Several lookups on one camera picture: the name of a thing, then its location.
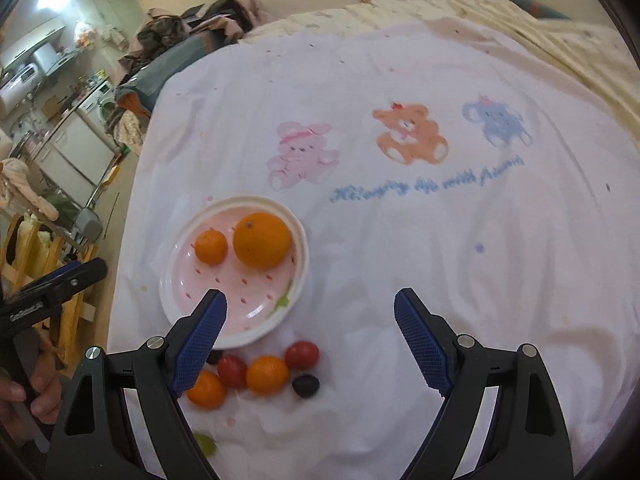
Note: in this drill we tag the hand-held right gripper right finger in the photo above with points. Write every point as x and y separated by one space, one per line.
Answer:
420 342

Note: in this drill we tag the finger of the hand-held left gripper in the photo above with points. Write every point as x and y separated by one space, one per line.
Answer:
75 275

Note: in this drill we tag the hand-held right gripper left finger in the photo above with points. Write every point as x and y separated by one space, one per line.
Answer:
200 345

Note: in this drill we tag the red cherry tomato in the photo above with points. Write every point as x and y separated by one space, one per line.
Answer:
302 354
233 371

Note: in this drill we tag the small mandarin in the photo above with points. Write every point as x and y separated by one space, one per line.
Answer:
267 374
210 246
207 391

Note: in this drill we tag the pink dotted white plate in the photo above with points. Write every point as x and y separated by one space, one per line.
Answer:
235 305

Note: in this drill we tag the green round fruit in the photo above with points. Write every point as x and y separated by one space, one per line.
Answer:
205 444

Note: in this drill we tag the large orange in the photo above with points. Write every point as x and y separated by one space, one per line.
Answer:
262 240

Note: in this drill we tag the person's left hand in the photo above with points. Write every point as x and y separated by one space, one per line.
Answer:
44 395

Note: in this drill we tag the yellow wooden rack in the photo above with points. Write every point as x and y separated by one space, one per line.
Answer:
30 255

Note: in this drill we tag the white animal-print cloth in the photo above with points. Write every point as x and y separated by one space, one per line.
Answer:
400 220

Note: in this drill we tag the white kitchen cabinet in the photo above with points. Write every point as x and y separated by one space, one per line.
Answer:
82 147

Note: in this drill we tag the white washing machine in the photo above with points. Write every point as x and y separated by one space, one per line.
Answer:
106 102

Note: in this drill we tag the pile of clothes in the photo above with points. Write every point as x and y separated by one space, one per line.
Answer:
195 30

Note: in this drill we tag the cream patterned bedspread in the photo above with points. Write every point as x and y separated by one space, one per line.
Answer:
565 45

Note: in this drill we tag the blue pillow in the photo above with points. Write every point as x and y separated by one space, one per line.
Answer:
525 2

